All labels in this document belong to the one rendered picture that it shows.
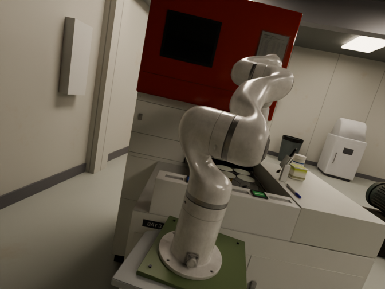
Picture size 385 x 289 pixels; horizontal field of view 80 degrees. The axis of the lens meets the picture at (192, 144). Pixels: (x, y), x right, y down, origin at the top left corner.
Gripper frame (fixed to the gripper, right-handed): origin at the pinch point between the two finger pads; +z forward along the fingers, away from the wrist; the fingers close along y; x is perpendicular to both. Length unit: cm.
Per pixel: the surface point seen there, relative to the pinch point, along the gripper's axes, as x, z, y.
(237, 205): -38, 11, 31
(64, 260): -83, 88, -75
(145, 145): -47, 1, -46
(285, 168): -1.5, -1.7, 22.4
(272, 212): -26.1, 11.3, 38.1
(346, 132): 520, -47, -195
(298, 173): 12.4, 0.9, 21.1
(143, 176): -45, 22, -48
